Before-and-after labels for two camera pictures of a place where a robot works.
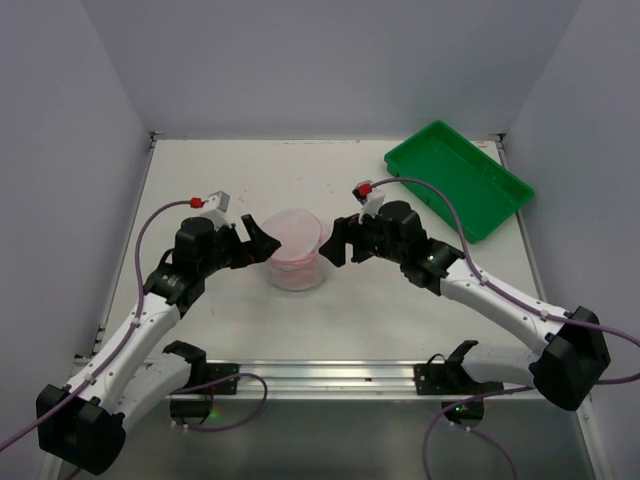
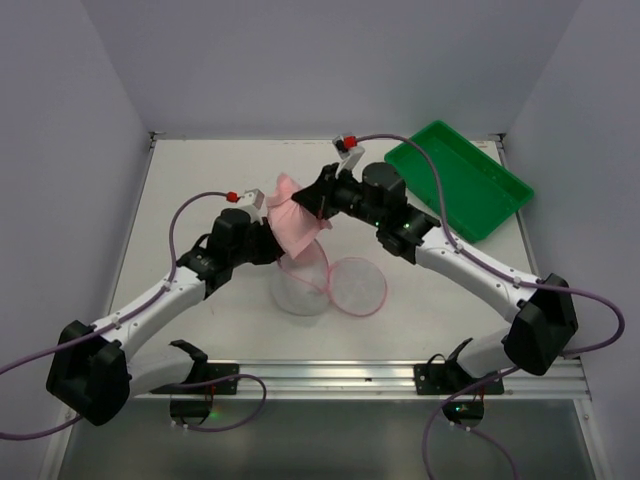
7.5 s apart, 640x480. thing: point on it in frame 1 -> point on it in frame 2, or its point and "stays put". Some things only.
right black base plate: x=439 y=379 stays put
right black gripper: x=356 y=243 -> x=325 y=185
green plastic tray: x=484 y=189 stays put
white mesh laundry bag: x=298 y=264 -> x=307 y=284
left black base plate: x=216 y=371 stays put
